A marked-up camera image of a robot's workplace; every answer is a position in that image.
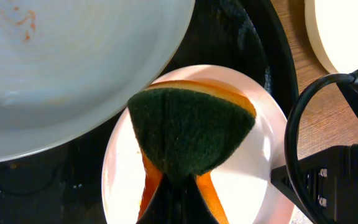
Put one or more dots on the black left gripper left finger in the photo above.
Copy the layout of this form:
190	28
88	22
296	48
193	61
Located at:
161	207

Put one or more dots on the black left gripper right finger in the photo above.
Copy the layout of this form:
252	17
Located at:
190	205

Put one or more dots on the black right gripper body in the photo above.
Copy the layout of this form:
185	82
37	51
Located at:
331	179

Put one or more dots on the pink-white plate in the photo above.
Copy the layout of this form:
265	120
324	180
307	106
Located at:
242	182

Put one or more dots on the orange and green sponge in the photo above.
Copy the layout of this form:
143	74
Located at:
188	128

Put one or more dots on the cream-white plate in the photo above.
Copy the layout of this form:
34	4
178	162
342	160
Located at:
332	28

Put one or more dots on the grey-white plate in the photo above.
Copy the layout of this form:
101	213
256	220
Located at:
66	66

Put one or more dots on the round black serving tray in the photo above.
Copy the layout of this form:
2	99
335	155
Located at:
63	184

